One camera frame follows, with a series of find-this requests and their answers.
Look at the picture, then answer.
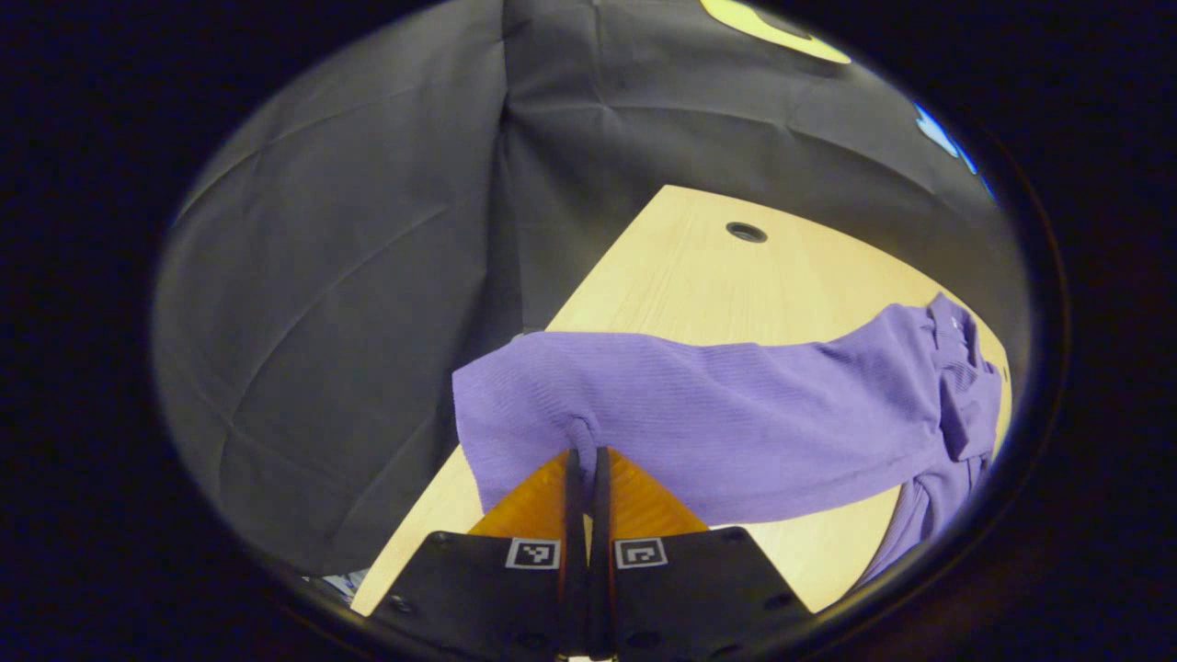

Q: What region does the black backdrop cloth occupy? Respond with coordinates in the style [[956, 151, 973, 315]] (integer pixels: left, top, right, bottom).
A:
[[152, 0, 1031, 580]]

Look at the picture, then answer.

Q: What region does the purple buttoned shirt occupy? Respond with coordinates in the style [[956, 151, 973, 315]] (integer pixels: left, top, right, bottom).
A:
[[452, 294, 1005, 589]]

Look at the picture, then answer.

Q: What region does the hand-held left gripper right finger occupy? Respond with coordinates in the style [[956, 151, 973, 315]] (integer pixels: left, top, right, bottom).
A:
[[589, 447, 814, 661]]

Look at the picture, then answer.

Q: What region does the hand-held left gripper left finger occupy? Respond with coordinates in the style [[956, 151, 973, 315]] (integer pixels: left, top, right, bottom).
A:
[[366, 448, 590, 661]]

